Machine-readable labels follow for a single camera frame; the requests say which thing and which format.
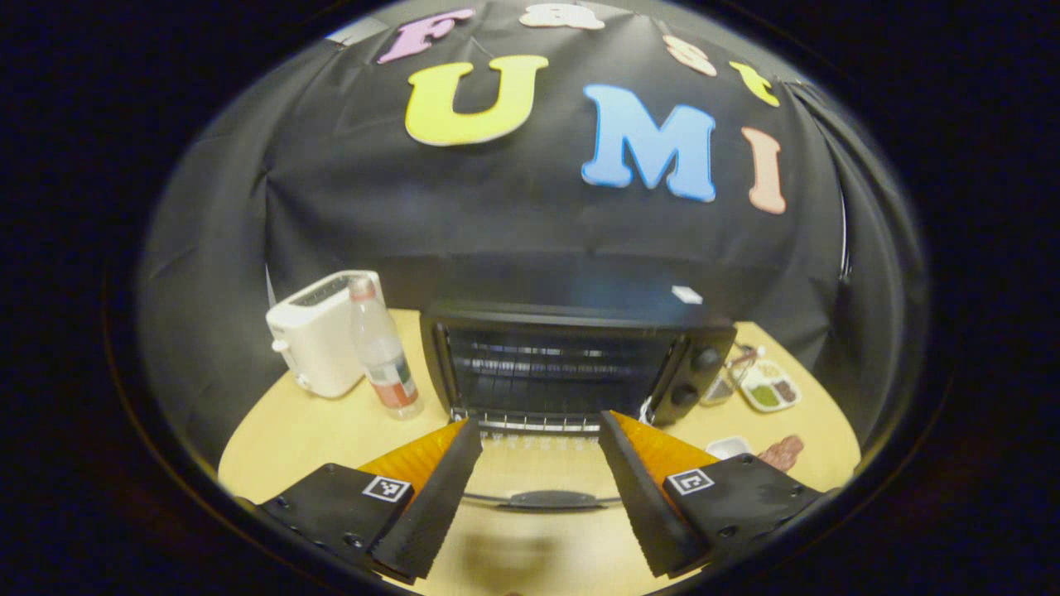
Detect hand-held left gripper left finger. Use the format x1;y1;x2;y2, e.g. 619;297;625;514
261;418;484;582

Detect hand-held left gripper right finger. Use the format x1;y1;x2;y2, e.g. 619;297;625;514
598;411;822;579

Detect black electric oven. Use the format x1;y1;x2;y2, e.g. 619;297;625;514
418;273;739;511

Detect brown steak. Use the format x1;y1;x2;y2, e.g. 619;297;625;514
757;435;805;473

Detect white rectangular tray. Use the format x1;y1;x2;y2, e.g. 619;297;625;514
706;436;755;462

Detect clear plastic water bottle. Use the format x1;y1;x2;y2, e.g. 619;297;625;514
348;276;424;421

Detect white divided plate with beans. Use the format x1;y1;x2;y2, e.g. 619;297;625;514
739;359;802;413

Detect white toaster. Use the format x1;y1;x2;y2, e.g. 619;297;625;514
266;270;387;400

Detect black backdrop cloth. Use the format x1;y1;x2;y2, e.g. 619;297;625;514
137;0;932;466

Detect metal oven wire rack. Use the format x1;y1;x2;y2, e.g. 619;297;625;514
451;331;673;436

